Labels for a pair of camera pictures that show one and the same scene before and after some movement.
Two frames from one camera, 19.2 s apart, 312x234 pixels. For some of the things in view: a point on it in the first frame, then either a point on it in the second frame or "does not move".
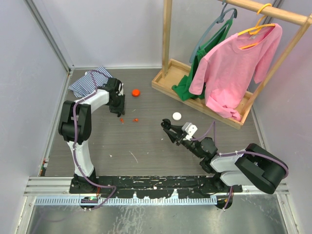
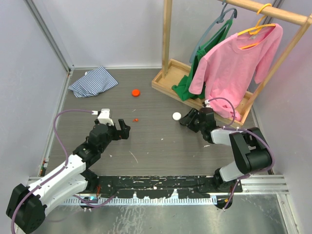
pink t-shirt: x=225 y=74 does not move
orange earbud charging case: x=135 y=92 does not move
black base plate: x=145 y=186 does not move
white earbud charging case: x=176 y=116 does not move
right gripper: x=173 y=137 → x=193 y=113
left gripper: x=120 y=109 → x=119 y=134
